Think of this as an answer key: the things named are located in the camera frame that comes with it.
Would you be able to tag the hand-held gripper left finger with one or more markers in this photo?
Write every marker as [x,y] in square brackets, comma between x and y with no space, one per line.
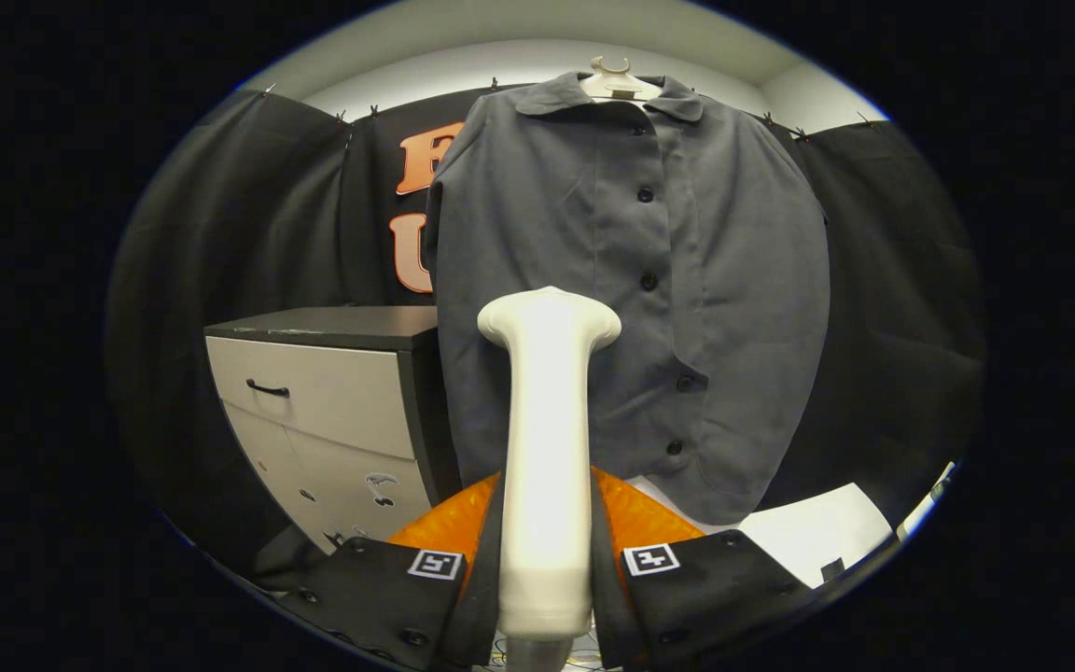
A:
[486,579]

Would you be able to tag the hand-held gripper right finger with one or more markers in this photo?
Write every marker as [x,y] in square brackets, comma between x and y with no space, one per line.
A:
[607,588]

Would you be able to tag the white garment steamer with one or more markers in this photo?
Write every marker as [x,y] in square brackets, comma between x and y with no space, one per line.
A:
[547,448]

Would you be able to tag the grey button shirt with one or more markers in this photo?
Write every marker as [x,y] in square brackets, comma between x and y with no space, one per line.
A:
[733,308]

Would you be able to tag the grey drawer cabinet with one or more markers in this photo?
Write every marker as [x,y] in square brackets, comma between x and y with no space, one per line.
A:
[332,392]

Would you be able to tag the white mannequin torso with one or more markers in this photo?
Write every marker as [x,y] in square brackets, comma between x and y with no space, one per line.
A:
[620,86]

